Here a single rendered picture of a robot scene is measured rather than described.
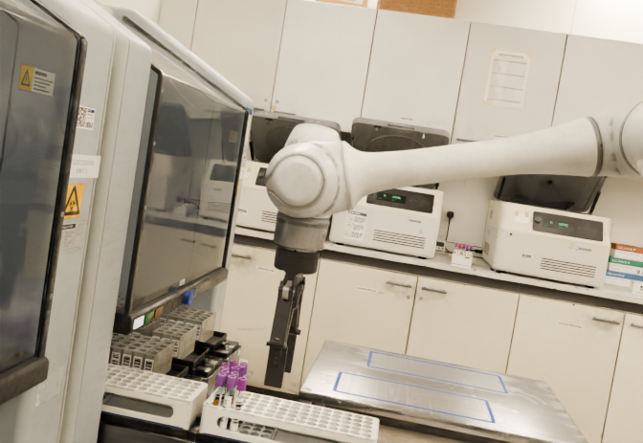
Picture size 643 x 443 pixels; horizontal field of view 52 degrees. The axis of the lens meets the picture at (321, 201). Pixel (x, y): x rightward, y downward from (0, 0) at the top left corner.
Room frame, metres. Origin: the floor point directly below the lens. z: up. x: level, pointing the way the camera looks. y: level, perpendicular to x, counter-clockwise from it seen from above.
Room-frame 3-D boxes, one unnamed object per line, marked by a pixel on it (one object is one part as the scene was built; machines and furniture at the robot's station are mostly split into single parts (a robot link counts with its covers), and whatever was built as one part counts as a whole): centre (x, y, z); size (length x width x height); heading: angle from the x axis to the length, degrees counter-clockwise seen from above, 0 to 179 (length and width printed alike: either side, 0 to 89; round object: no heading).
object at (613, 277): (3.69, -1.73, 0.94); 0.23 x 0.13 x 0.07; 88
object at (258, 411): (1.12, -0.01, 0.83); 0.30 x 0.10 x 0.06; 83
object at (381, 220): (3.70, -0.38, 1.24); 0.62 x 0.56 x 0.69; 174
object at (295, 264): (1.13, 0.03, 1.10); 0.08 x 0.07 x 0.09; 173
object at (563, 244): (3.60, -1.22, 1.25); 0.62 x 0.56 x 0.69; 173
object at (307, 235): (1.13, 0.03, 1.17); 0.09 x 0.09 x 0.06
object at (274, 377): (1.08, 0.03, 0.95); 0.03 x 0.01 x 0.07; 83
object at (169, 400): (1.16, 0.30, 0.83); 0.30 x 0.10 x 0.06; 83
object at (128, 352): (1.32, 0.32, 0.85); 0.12 x 0.02 x 0.06; 173
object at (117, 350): (1.32, 0.34, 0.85); 0.12 x 0.02 x 0.06; 173
